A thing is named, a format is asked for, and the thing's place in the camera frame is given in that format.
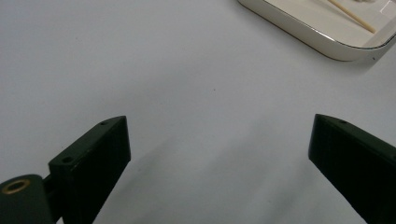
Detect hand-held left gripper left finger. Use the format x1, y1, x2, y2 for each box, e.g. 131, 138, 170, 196
48, 115, 132, 224

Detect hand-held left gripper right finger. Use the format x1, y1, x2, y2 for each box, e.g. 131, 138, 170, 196
307, 113, 396, 224

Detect cream metal tray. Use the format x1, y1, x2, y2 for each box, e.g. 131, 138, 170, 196
236, 0, 396, 63

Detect wooden skewer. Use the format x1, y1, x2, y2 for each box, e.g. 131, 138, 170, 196
326, 0, 377, 35

